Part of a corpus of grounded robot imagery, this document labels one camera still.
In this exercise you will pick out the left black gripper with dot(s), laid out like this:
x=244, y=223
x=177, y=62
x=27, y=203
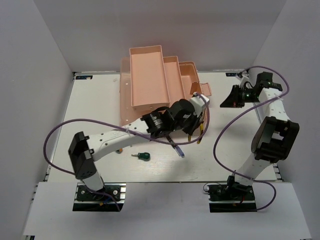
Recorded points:
x=195, y=123

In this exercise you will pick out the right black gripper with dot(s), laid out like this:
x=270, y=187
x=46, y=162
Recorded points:
x=233, y=100

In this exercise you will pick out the yellow long nose pliers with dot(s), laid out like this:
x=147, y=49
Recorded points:
x=197, y=132

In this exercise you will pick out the pink plastic toolbox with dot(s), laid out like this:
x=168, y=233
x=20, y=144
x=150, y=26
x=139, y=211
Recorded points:
x=149, y=80

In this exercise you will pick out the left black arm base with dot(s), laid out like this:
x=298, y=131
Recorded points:
x=86, y=201

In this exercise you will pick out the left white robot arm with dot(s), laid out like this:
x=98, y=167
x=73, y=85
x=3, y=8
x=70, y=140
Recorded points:
x=84, y=150

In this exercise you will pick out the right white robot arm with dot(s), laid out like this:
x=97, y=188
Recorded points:
x=276, y=135

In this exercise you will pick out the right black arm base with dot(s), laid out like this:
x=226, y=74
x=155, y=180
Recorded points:
x=223, y=200

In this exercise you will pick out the black green precision screwdriver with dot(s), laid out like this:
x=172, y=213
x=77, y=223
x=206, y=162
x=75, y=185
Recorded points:
x=172, y=143

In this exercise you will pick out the stubby dark green screwdriver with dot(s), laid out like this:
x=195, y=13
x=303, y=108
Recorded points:
x=145, y=156

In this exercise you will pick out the stubby green orange screwdriver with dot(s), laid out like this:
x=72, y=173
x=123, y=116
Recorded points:
x=119, y=151

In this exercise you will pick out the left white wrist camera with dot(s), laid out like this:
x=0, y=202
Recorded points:
x=199, y=102

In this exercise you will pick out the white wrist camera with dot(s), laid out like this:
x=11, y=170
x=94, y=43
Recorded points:
x=199, y=102
x=243, y=78

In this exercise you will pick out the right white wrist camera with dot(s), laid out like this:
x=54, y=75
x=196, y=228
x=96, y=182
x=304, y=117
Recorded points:
x=243, y=78

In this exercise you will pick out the blue handled small screwdriver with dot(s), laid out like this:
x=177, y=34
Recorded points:
x=178, y=150

